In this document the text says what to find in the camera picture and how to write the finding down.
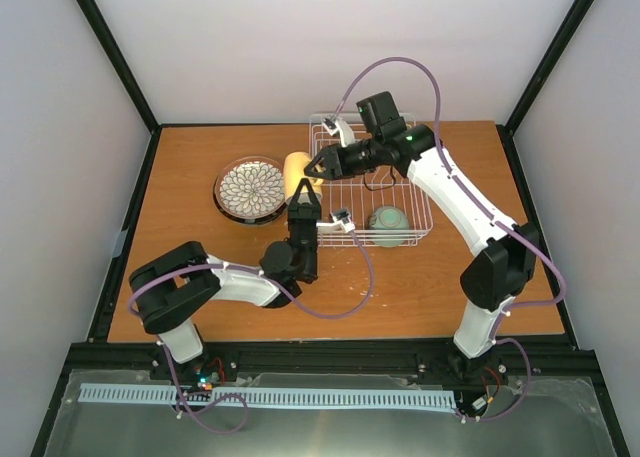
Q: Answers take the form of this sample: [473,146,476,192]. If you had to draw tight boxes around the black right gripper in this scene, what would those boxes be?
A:
[303,136,380,182]

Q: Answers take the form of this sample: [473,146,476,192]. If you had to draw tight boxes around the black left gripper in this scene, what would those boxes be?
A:
[288,179,323,280]

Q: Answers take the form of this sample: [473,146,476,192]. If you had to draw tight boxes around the yellow mug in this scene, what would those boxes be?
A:
[283,152,323,204]

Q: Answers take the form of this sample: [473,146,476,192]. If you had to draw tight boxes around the floral patterned plate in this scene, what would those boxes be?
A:
[215,157,288,220]

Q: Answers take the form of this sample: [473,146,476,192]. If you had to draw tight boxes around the black rimmed plate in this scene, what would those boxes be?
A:
[213,164,289,227]

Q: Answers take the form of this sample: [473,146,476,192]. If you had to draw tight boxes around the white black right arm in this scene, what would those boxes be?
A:
[305,91,539,377]

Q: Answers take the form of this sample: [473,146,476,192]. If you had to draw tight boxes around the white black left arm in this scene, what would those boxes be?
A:
[129,178,322,380]

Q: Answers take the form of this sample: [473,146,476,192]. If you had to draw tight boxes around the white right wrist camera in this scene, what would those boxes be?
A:
[322,117,356,148]

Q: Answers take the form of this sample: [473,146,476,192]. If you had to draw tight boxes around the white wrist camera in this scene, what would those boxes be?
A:
[316,208,356,235]
[322,117,356,148]

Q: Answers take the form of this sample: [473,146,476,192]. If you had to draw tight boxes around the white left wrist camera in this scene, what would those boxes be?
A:
[316,208,356,235]

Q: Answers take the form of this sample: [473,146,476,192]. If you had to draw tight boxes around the white wire dish rack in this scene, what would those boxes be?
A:
[309,112,434,248]

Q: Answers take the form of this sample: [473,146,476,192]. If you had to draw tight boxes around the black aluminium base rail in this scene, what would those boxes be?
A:
[64,340,599,389]

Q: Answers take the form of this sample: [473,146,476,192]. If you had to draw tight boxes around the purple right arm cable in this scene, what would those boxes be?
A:
[332,56,569,423]

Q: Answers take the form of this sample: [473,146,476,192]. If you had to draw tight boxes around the black left frame post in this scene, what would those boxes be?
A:
[63,0,162,136]

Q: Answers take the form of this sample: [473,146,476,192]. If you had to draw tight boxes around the black frame post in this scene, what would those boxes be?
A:
[63,0,162,136]
[503,0,609,136]

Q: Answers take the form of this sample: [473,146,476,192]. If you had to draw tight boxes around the light blue cable duct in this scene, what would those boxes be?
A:
[77,383,456,413]

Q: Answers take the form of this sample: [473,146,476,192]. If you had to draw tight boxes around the black right frame post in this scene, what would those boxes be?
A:
[503,0,609,136]

